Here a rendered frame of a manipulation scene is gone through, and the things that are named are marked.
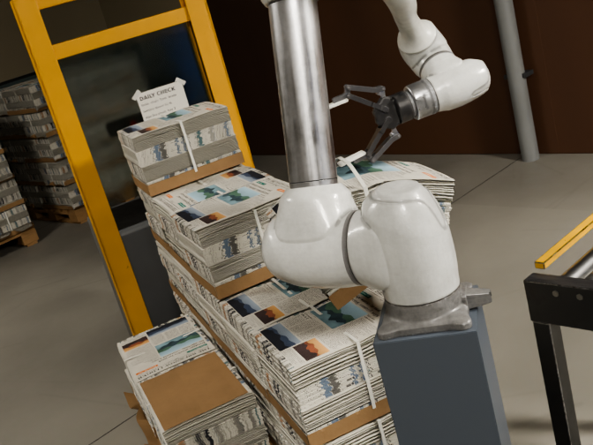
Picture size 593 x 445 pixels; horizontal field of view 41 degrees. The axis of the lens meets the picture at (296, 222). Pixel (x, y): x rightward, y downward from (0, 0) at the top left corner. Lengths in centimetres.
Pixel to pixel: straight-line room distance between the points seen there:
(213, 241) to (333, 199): 84
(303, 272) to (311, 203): 14
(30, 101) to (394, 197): 601
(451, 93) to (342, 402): 80
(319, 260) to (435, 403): 36
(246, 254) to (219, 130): 68
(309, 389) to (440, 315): 52
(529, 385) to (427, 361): 166
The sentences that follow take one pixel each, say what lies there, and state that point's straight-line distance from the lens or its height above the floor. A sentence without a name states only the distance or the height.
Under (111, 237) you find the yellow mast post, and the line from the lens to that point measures 344.
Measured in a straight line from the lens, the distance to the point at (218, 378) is 248.
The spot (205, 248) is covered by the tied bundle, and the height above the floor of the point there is 100.
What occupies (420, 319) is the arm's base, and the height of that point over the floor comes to 103.
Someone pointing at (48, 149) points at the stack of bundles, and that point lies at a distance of 735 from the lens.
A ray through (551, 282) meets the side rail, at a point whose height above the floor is 80.
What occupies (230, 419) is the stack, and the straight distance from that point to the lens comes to 236.
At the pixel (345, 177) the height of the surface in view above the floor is 119.
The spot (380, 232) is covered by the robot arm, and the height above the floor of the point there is 121.
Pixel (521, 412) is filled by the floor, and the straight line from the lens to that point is 305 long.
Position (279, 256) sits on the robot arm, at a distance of 160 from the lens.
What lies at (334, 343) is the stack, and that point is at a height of 83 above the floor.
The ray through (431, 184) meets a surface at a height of 115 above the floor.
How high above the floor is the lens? 172
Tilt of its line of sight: 18 degrees down
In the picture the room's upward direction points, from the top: 16 degrees counter-clockwise
